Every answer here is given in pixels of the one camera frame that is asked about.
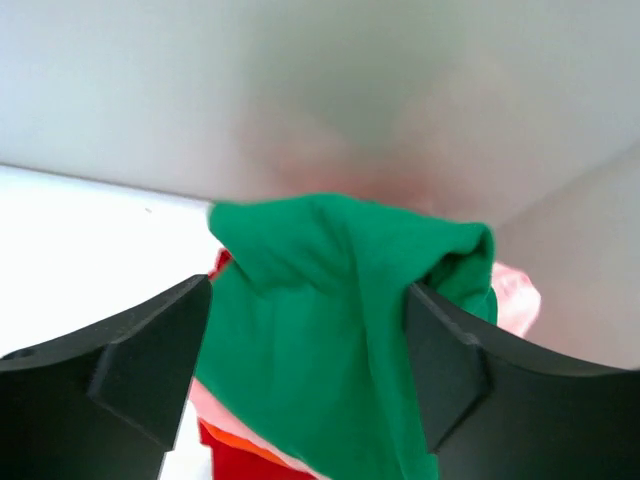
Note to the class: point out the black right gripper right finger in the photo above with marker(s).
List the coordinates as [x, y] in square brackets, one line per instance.
[495, 406]

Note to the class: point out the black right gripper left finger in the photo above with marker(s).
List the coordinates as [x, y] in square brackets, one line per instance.
[105, 401]

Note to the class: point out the orange t shirt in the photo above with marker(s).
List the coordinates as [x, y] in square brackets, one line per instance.
[226, 428]

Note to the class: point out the green t shirt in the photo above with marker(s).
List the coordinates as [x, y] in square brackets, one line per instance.
[304, 350]

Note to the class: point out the salmon pink folded t shirt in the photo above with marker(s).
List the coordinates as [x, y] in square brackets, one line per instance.
[518, 308]

